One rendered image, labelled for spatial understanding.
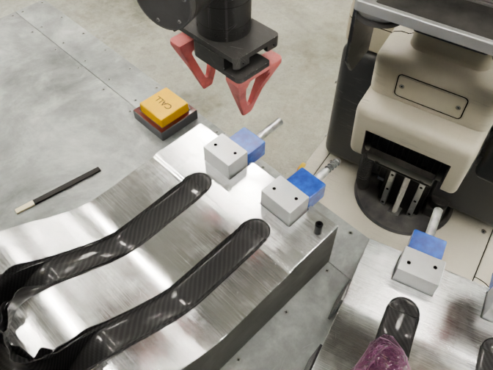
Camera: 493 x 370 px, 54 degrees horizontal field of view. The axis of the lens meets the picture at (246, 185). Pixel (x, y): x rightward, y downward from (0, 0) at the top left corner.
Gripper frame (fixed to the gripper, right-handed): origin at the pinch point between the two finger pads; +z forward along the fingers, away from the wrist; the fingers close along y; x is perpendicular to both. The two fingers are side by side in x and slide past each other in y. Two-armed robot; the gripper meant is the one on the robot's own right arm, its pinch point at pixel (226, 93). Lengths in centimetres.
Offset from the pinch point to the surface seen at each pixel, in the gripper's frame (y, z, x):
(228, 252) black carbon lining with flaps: 10.1, 13.2, -9.8
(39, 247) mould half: -4.1, 9.5, -26.1
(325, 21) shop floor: -90, 98, 152
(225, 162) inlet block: 1.7, 9.4, -2.1
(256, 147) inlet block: 1.9, 10.6, 3.5
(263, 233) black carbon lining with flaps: 11.5, 12.5, -5.0
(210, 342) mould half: 17.0, 12.8, -19.1
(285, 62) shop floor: -83, 98, 113
